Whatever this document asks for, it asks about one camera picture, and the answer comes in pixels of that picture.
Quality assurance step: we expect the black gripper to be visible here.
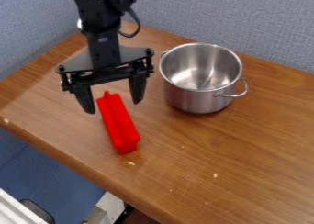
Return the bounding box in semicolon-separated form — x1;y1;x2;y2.
54;29;155;114

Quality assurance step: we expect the red plastic block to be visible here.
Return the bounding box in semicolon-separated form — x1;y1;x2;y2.
97;91;140;155

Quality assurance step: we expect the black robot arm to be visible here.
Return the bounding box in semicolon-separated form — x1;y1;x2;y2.
54;0;155;114

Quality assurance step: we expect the white ribbed box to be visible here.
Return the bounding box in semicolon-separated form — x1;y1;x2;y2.
0;189;48;224

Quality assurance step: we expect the metal pot with handles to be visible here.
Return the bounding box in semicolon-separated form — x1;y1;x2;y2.
159;42;248;114

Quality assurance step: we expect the black cable loop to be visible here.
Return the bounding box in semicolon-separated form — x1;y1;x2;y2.
116;7;141;39

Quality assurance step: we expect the white table leg bracket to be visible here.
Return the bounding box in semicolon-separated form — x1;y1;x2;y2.
82;192;125;224

